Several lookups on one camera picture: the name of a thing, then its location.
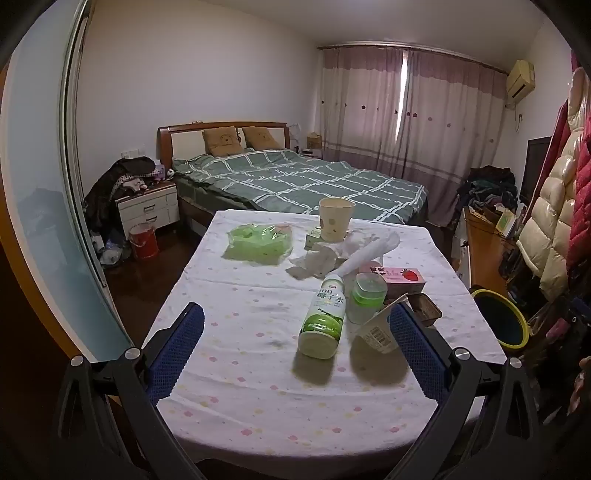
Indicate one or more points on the white yogurt cup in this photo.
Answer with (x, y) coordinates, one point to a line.
(376, 332)

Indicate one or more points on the yellow rimmed trash bin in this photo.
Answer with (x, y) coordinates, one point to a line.
(501, 318)

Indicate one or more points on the clear cup with green lid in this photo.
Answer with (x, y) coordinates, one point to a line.
(369, 295)

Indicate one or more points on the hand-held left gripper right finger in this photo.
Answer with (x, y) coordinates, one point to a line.
(418, 350)

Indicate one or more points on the beige paper cup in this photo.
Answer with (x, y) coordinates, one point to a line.
(334, 221)

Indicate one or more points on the clothes pile on cabinet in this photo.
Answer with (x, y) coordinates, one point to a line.
(489, 187)

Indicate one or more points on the small pale green box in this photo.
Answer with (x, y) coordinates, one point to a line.
(313, 240)

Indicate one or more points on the wooden cabinet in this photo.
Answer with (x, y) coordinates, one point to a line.
(485, 254)

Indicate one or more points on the pink milk carton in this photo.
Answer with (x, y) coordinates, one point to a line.
(401, 277)

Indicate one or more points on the dark clothes pile on nightstand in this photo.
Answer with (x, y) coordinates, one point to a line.
(111, 184)

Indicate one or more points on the brown pillow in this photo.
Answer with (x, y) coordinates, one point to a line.
(221, 141)
(262, 137)

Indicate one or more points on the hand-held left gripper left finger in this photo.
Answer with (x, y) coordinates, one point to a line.
(178, 350)

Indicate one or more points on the cream puffer jacket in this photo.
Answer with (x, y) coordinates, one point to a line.
(554, 207)

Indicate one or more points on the white tissue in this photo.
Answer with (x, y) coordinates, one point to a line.
(318, 264)

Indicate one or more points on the pink and white curtain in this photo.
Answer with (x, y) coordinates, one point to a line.
(360, 106)
(448, 129)

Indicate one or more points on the white foam net sleeve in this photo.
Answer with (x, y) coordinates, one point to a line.
(369, 256)

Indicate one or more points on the small brown tray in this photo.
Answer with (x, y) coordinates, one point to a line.
(427, 311)

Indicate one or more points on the person's right hand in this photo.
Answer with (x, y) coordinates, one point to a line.
(581, 385)

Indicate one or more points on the wooden bed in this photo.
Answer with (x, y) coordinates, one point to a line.
(184, 136)

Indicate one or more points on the black television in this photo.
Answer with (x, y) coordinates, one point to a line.
(535, 170)

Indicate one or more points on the white nightstand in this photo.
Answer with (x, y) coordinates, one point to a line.
(147, 212)

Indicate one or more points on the white dotted tablecloth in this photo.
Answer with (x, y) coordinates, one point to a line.
(240, 323)

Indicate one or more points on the green book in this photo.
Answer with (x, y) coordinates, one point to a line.
(506, 222)

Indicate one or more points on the red quilted jacket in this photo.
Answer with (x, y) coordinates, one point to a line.
(582, 207)

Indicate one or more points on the green and white drink bottle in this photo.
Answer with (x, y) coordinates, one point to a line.
(323, 318)

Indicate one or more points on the red bucket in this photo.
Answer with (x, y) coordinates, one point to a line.
(144, 244)

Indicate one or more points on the green checked quilt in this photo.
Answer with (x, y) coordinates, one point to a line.
(295, 184)

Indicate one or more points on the frosted glass sliding door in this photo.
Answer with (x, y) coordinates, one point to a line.
(41, 184)

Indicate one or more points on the woven tissue box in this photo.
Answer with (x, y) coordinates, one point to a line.
(314, 141)

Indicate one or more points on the plastic bags on floor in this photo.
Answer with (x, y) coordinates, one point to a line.
(111, 251)

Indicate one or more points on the green plastic bag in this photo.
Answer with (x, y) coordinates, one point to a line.
(258, 242)

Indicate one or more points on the beige air conditioner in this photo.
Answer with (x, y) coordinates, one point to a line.
(521, 78)

